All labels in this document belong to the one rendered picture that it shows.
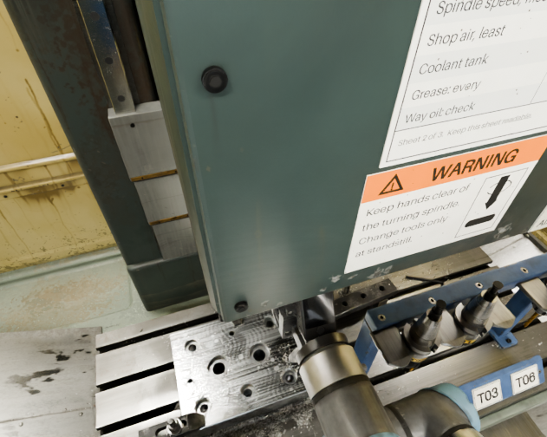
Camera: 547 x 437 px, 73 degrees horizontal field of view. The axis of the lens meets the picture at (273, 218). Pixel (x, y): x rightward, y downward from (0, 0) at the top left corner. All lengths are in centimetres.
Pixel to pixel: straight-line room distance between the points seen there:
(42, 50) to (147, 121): 23
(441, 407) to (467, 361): 54
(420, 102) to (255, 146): 10
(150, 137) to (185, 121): 74
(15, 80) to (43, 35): 46
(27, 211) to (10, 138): 31
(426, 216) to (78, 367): 125
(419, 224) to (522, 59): 13
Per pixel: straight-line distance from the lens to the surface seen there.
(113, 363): 109
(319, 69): 19
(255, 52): 17
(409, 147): 25
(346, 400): 46
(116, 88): 87
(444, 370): 109
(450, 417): 58
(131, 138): 92
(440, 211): 32
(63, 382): 139
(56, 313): 166
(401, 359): 70
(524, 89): 29
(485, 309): 74
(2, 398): 138
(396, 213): 29
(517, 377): 111
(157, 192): 102
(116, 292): 161
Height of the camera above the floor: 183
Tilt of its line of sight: 46 degrees down
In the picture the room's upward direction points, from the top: straight up
